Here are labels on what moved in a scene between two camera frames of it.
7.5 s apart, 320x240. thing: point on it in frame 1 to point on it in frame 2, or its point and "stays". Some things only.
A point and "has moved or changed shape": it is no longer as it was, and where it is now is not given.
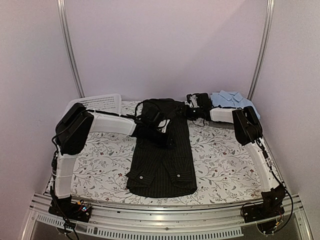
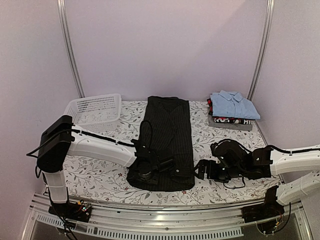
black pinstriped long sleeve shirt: (164, 172) has moved or changed shape
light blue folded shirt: (232, 99) stays
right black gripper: (187, 115) to (211, 175)
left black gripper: (166, 144) to (155, 179)
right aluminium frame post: (264, 47) stays
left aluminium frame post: (62, 12) stays
